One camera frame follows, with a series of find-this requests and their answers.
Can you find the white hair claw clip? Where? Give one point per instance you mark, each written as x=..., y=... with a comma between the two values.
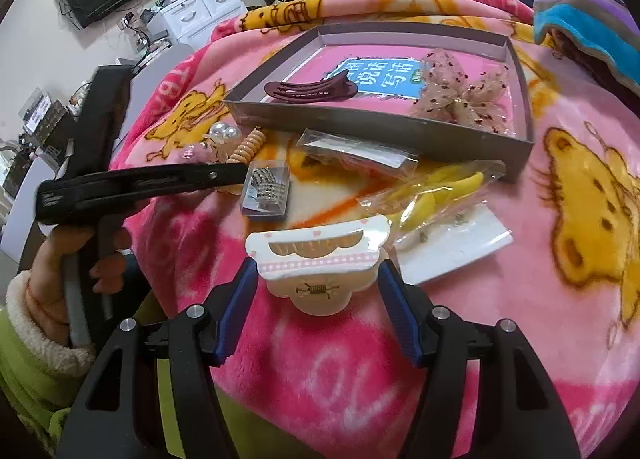
x=320, y=264

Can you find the pink printed blanket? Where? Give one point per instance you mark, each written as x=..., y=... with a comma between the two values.
x=350, y=364

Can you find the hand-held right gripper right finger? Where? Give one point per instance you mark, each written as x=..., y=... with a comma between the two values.
x=397, y=309

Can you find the pearl hair claw clip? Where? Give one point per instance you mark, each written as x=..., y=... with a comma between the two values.
x=222, y=133

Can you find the striped blue purple towel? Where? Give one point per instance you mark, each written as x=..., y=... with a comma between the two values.
x=575, y=24

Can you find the grey shallow cardboard box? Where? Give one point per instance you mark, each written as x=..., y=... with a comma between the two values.
x=350, y=126

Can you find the small rhinestone hair clip box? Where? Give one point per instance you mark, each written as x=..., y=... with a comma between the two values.
x=265, y=186

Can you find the person's left hand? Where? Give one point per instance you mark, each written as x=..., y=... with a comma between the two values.
x=50, y=254

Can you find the white drawer cabinet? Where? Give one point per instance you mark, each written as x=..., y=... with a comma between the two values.
x=210, y=4

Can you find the maroon hair clip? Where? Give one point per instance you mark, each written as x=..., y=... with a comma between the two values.
x=310, y=91

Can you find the orange spiral hair clip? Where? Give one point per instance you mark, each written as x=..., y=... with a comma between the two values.
x=247, y=146

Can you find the cluttered desk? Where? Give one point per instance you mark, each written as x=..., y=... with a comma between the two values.
x=30, y=129

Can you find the white earring card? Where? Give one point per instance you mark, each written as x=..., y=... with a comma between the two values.
x=450, y=254

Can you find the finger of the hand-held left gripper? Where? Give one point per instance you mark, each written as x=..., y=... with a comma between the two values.
x=200, y=176

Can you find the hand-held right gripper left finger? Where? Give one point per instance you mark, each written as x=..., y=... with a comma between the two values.
x=235, y=309

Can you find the person's left forearm green sleeve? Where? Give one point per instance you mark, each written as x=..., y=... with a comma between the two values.
x=30, y=379

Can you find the yellow hair clips packet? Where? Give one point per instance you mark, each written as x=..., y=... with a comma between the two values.
x=440, y=194

